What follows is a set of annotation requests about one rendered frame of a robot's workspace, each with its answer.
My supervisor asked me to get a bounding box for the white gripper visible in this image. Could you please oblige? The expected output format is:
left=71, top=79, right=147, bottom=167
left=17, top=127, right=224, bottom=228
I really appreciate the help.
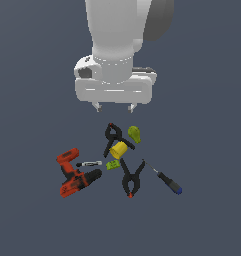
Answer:
left=73, top=54, right=158, bottom=114

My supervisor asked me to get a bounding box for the black spring clamp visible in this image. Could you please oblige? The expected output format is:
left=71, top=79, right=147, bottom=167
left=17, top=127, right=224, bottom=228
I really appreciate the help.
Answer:
left=119, top=157, right=147, bottom=199
left=103, top=122, right=136, bottom=159

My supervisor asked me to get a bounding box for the green pear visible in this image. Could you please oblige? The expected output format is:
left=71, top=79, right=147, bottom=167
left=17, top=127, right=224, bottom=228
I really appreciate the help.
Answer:
left=127, top=125, right=142, bottom=144

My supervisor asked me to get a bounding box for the yellow cup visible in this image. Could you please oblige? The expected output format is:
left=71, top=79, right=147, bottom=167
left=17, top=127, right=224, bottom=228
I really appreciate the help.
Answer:
left=109, top=141, right=128, bottom=160

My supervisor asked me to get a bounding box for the black and white marker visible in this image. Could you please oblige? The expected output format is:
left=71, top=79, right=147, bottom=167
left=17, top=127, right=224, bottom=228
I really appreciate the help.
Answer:
left=75, top=160, right=103, bottom=168

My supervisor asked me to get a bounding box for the red and black power drill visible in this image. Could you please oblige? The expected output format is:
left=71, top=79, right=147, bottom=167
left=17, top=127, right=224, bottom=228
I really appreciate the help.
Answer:
left=55, top=147, right=103, bottom=199

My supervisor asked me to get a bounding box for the black screwdriver with blue cap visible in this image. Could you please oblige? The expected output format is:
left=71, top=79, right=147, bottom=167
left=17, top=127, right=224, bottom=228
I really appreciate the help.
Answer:
left=146, top=161, right=183, bottom=196

